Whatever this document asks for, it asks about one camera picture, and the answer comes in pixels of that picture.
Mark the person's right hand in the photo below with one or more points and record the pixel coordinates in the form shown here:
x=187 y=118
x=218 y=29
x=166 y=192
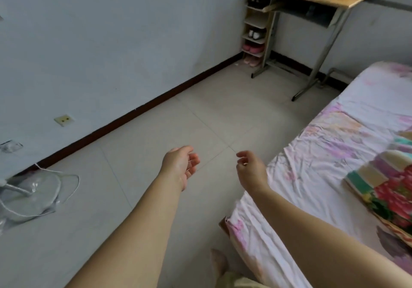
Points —
x=252 y=173

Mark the pair of black shoes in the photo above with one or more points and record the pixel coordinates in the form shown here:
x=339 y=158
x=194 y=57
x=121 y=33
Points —
x=256 y=0

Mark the person's left thumb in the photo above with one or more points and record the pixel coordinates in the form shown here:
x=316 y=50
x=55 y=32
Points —
x=184 y=149

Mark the pair of light pink shoes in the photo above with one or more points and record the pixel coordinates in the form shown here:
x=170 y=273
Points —
x=250 y=60

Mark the folded colourful patchwork quilt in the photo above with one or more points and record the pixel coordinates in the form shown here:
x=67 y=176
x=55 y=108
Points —
x=383 y=181

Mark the wooden bed frame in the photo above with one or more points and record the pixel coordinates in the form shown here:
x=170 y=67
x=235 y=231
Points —
x=223 y=226

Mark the pair of white shoes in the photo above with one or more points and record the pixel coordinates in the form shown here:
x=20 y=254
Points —
x=255 y=34

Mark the person's left hand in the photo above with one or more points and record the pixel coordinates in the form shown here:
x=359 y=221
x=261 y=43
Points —
x=176 y=165

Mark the beige wall socket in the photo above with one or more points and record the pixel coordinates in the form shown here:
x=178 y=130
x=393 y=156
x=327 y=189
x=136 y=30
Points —
x=64 y=120

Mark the person's right thumb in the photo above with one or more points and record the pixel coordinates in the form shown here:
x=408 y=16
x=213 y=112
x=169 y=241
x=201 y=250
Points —
x=243 y=153

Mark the transparent wall hook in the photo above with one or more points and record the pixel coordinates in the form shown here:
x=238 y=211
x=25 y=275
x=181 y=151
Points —
x=9 y=146

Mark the person's right forearm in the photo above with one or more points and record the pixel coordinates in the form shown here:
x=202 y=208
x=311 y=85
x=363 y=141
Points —
x=318 y=242

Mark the plastic wrapped fan base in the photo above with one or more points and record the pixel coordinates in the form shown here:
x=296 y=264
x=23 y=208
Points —
x=30 y=196

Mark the white shoe rack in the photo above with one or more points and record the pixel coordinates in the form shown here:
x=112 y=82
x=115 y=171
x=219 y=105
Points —
x=256 y=24

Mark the floral white bed sheet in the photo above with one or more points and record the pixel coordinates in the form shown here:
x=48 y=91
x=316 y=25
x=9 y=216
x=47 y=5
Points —
x=322 y=156

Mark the person's pale green shorts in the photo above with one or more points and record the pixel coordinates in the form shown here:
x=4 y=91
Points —
x=239 y=281

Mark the pair of pink slippers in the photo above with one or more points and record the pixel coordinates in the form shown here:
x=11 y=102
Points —
x=252 y=47

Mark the grey metal frame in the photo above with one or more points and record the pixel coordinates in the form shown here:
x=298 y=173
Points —
x=334 y=77

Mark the person's leg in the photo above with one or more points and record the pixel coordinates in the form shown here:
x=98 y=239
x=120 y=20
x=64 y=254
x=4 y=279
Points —
x=219 y=265

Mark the person's left forearm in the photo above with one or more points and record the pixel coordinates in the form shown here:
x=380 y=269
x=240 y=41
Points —
x=128 y=233

